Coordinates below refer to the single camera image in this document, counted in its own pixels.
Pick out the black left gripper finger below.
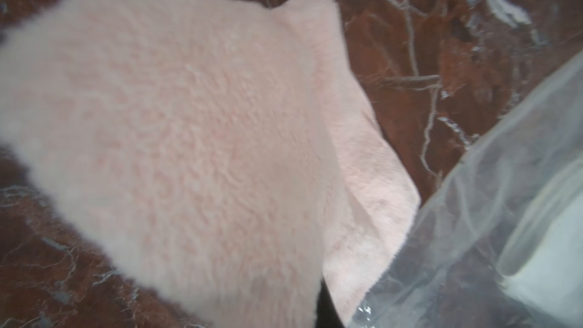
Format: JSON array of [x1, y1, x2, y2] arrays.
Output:
[[315, 279, 345, 328]]

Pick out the clear plastic vacuum bag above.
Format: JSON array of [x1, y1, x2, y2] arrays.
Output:
[[352, 55, 582, 327]]

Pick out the pink fluffy towel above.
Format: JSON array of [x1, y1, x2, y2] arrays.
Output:
[[1, 0, 421, 327]]

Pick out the white towel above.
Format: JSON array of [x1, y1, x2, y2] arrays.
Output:
[[496, 159, 582, 327]]

